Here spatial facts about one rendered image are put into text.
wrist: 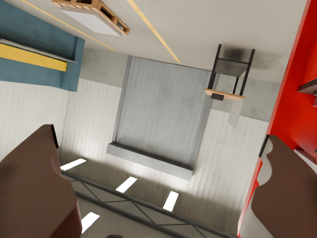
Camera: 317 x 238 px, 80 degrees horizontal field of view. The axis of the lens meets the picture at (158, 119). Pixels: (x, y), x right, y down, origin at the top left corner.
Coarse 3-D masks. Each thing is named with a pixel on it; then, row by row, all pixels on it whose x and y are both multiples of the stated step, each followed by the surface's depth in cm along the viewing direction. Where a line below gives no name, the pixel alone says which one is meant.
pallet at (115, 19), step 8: (56, 0) 294; (64, 0) 313; (72, 0) 287; (80, 0) 293; (96, 0) 278; (88, 8) 289; (96, 8) 282; (104, 8) 308; (104, 16) 307; (112, 16) 332; (112, 24) 340; (120, 24) 370; (128, 32) 391
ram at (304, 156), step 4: (296, 152) 154; (300, 152) 149; (304, 152) 154; (300, 156) 142; (304, 156) 134; (308, 156) 137; (312, 156) 141; (304, 160) 132; (308, 160) 126; (312, 160) 125; (312, 164) 117; (316, 168) 111
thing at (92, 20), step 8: (64, 8) 303; (72, 8) 300; (80, 8) 296; (72, 16) 325; (80, 16) 315; (88, 16) 305; (96, 16) 299; (88, 24) 353; (96, 24) 341; (104, 24) 329; (96, 32) 401; (104, 32) 385; (112, 32) 371; (120, 32) 379
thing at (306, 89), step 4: (312, 80) 126; (316, 80) 118; (304, 84) 142; (308, 84) 133; (312, 84) 123; (316, 84) 116; (300, 88) 150; (304, 88) 139; (308, 88) 134; (312, 88) 130; (316, 88) 128; (300, 92) 157; (304, 92) 153; (308, 92) 149; (312, 92) 145
